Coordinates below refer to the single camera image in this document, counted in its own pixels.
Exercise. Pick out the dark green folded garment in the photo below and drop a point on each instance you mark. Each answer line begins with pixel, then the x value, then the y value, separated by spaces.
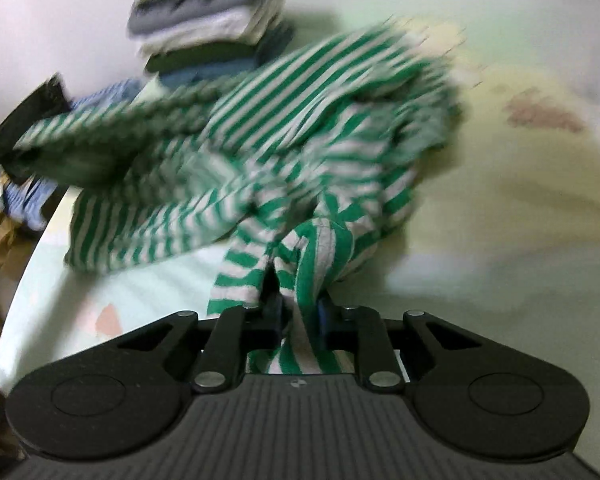
pixel 200 57

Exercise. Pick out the blue white patterned cloth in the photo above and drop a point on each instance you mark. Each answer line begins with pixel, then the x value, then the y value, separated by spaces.
pixel 105 92

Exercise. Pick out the bear printed bed sheet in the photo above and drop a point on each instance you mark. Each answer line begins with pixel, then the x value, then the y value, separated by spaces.
pixel 505 185

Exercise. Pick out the blue folded garment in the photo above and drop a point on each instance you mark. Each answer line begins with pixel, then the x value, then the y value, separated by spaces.
pixel 200 74

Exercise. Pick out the green white striped shirt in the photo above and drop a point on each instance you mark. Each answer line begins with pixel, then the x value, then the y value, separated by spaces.
pixel 305 110

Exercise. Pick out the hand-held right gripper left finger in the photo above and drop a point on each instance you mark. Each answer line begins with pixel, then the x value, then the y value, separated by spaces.
pixel 273 317

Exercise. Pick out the grey folded sweater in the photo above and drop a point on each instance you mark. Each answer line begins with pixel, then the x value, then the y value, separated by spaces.
pixel 190 5

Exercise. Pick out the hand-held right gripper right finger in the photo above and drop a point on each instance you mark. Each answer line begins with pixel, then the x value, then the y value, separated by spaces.
pixel 325 314

